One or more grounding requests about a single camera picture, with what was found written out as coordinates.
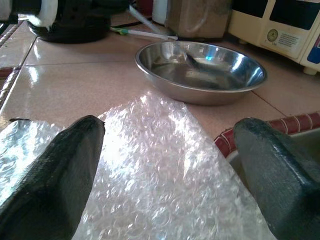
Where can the black electric kettle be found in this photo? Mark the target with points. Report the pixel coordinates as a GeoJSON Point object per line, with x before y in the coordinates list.
{"type": "Point", "coordinates": [75, 30]}

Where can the white stick green blue end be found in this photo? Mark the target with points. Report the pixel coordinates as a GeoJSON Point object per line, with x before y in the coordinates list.
{"type": "Point", "coordinates": [150, 34]}

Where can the clear bubble wrap sheet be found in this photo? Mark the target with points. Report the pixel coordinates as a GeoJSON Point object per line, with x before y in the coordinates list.
{"type": "Point", "coordinates": [155, 162]}

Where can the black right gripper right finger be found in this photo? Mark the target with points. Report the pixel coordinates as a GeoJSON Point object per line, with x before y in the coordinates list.
{"type": "Point", "coordinates": [287, 190]}

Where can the short black tape strip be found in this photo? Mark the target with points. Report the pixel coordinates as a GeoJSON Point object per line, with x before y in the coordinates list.
{"type": "Point", "coordinates": [20, 120]}

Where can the stainless steel bowl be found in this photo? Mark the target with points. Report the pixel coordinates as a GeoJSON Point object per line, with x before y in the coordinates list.
{"type": "Point", "coordinates": [200, 95]}

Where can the cream water ionizer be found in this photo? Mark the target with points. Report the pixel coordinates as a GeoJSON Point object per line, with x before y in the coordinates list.
{"type": "Point", "coordinates": [282, 37]}

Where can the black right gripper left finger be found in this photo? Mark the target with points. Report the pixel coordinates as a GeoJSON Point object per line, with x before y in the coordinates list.
{"type": "Point", "coordinates": [45, 195]}

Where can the stainless steel sink basin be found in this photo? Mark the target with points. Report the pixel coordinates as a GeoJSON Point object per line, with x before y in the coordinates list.
{"type": "Point", "coordinates": [308, 138]}

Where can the clear jar brown powder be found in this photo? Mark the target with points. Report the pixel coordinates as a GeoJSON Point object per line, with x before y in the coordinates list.
{"type": "Point", "coordinates": [197, 22]}

